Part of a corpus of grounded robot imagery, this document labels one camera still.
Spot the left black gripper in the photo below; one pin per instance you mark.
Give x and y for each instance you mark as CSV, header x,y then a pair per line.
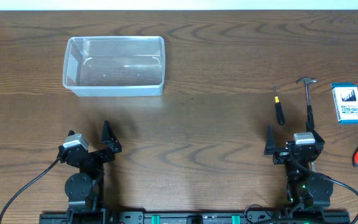
x,y
95,152

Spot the black yellow screwdriver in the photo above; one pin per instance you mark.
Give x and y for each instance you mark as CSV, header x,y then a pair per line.
x,y
278,108

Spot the clear plastic storage box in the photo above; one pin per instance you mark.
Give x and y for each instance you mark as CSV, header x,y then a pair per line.
x,y
109,66

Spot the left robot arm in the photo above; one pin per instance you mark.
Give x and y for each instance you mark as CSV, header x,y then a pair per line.
x,y
85,189

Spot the blue white cardboard box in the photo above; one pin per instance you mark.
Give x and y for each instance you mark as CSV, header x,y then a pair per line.
x,y
345,96

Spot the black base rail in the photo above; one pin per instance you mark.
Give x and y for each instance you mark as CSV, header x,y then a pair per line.
x,y
255,215

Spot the small steel hammer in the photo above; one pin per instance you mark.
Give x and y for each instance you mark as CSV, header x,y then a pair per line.
x,y
308,81

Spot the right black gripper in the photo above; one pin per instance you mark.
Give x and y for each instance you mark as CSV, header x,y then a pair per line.
x,y
286,150

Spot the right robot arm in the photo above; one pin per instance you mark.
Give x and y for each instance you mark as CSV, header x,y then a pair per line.
x,y
309,192

